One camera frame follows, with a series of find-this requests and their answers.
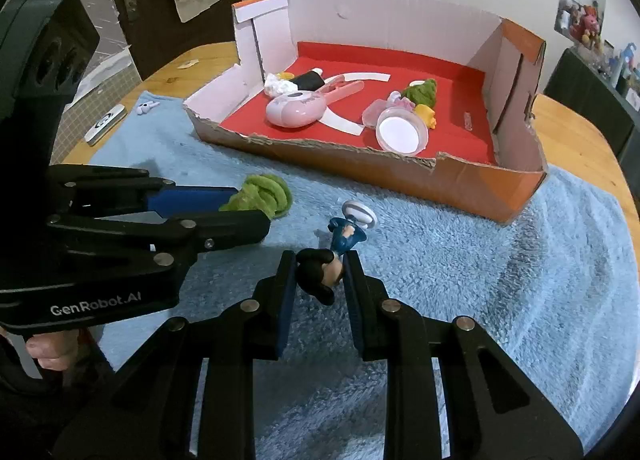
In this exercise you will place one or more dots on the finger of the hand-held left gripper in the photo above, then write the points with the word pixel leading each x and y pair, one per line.
pixel 235 230
pixel 190 199

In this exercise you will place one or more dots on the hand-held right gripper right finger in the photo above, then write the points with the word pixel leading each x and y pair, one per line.
pixel 352 300

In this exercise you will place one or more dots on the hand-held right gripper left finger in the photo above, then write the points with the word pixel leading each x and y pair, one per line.
pixel 285 300

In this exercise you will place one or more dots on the boy figurine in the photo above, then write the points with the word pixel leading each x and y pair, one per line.
pixel 320 270

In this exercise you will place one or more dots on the green yarn ball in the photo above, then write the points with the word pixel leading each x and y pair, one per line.
pixel 422 93
pixel 265 195

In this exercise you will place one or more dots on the pink toy camera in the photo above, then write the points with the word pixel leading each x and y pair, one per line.
pixel 295 113

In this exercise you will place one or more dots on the orange cardboard box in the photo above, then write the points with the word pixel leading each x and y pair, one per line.
pixel 450 180

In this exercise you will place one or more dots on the yellow bottle cap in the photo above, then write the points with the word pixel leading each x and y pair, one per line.
pixel 286 75

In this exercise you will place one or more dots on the black and white fluffy toy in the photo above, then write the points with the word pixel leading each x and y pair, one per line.
pixel 307 80

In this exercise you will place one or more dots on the clear round lid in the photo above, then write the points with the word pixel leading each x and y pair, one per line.
pixel 400 133

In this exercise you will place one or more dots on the pink clothespin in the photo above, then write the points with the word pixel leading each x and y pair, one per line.
pixel 345 89

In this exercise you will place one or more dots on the clear plastic capsule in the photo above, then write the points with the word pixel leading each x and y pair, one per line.
pixel 372 115

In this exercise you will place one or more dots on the yellow-haired figurine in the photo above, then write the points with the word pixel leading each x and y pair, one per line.
pixel 425 118

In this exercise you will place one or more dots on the person's left hand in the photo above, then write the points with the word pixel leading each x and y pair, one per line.
pixel 52 350

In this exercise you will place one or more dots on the white remote control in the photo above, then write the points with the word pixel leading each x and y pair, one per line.
pixel 105 125

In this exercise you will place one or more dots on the small white bunny figure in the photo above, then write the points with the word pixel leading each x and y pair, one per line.
pixel 145 108

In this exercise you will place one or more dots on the blue fluffy towel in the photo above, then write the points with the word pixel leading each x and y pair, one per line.
pixel 475 290

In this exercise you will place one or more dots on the small table sticker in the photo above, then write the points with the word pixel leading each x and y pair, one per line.
pixel 189 64

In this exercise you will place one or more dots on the small clear plastic piece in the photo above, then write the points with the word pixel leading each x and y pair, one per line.
pixel 467 120

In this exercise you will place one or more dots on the row of bottles and boxes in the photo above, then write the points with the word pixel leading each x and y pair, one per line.
pixel 622 70

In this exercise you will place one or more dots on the pink dragon toy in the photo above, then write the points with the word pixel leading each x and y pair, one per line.
pixel 590 23

